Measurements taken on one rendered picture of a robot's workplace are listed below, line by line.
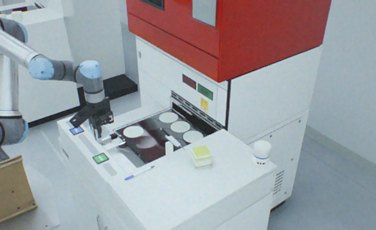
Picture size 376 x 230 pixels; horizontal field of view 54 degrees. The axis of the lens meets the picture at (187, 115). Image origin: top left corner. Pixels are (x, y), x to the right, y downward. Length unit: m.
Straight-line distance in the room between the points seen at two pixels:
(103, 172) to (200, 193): 0.42
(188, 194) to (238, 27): 0.71
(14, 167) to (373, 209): 2.37
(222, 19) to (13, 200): 1.11
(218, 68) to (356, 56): 1.60
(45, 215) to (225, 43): 1.03
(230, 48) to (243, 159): 0.48
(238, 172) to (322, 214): 1.37
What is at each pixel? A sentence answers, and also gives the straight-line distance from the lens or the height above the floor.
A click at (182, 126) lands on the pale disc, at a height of 0.90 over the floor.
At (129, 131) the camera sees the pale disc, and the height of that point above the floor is 0.90.
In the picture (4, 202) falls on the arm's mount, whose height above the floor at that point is 0.91.
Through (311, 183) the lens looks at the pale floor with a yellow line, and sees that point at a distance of 3.06.
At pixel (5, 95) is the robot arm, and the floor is 1.22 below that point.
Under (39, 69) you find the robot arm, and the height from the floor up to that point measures 1.44.
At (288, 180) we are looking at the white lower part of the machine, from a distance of 2.62.
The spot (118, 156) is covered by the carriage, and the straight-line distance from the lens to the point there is 1.80.
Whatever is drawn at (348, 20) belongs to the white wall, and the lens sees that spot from 3.02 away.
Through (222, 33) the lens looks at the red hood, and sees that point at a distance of 1.56.
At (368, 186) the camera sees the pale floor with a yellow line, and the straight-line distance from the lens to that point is 3.19.
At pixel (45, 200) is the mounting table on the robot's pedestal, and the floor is 0.82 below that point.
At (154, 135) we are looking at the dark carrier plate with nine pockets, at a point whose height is 0.90.
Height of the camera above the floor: 2.01
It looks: 33 degrees down
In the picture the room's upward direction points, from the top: straight up
